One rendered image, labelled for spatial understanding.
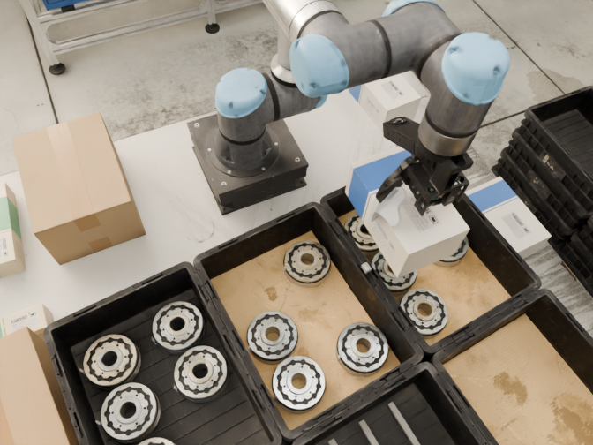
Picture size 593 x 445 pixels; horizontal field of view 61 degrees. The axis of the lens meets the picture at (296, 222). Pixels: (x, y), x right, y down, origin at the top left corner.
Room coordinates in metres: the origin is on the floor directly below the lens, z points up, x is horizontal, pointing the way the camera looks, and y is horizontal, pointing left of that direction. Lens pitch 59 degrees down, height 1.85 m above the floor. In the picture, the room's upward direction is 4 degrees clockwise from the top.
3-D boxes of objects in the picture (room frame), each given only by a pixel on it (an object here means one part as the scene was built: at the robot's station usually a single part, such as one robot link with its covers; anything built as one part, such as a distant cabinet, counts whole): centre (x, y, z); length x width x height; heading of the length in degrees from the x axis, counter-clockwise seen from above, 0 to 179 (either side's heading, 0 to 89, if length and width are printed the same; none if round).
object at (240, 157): (0.85, 0.15, 0.85); 0.15 x 0.15 x 0.10
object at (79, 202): (0.71, 0.55, 0.78); 0.30 x 0.22 x 0.16; 28
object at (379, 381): (0.37, -0.02, 0.92); 0.40 x 0.30 x 0.02; 33
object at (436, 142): (0.48, -0.20, 1.33); 0.08 x 0.08 x 0.05
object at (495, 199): (0.71, -0.53, 0.75); 0.20 x 0.12 x 0.09; 30
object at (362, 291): (0.37, -0.02, 0.87); 0.40 x 0.30 x 0.11; 33
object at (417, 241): (0.50, -0.19, 1.09); 0.20 x 0.12 x 0.09; 28
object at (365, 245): (0.59, -0.16, 0.86); 0.10 x 0.10 x 0.01
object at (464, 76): (0.49, -0.20, 1.41); 0.09 x 0.08 x 0.11; 27
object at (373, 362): (0.32, -0.15, 0.86); 0.10 x 0.10 x 0.01
